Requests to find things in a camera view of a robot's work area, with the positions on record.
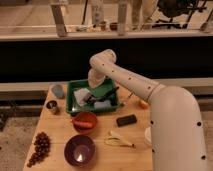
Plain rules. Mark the white towel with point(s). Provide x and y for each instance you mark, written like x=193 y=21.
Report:
x=81 y=95

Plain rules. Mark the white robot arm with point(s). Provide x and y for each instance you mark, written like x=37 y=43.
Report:
x=177 y=135

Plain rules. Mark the green plastic tray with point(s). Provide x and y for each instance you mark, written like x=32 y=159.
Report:
x=74 y=106

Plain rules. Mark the light blue sponge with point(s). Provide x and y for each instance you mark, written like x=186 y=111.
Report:
x=104 y=104

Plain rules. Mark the small brush pen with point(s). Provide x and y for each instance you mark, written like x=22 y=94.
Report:
x=125 y=101

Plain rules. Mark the black rectangular remote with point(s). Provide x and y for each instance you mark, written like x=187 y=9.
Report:
x=126 y=120

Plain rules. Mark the orange fruit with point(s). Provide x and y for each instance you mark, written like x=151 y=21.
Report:
x=143 y=104

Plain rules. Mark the red bowl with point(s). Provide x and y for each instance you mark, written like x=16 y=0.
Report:
x=85 y=117

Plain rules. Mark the orange carrot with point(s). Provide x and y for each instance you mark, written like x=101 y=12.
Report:
x=82 y=124

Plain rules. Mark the grey blue cup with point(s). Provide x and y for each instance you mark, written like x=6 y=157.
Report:
x=57 y=90

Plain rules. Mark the wooden table board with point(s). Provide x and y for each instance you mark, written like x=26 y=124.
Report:
x=107 y=158

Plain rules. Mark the small metal cup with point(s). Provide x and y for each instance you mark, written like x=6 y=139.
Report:
x=52 y=107

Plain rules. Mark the white lidded container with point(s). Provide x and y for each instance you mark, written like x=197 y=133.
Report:
x=147 y=136

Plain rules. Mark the purple bowl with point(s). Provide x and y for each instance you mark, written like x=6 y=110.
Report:
x=79 y=150

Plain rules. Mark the bunch of dark grapes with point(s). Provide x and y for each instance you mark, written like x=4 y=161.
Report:
x=42 y=148

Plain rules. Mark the black handled tool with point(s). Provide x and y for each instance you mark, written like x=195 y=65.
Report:
x=93 y=99

